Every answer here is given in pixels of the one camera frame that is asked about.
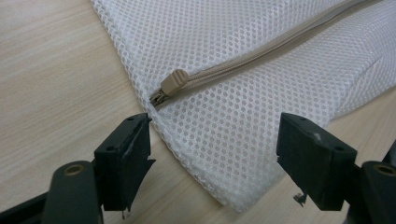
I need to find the white mesh laundry bag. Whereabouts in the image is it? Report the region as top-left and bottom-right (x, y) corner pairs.
(90, 0), (396, 214)

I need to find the beige zipper pull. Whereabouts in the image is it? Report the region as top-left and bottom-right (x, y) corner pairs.
(160, 68), (190, 97)

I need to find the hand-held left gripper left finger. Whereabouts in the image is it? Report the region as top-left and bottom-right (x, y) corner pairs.
(93, 112), (157, 219)

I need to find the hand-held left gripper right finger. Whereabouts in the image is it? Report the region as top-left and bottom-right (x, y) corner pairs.
(276, 112), (360, 212)

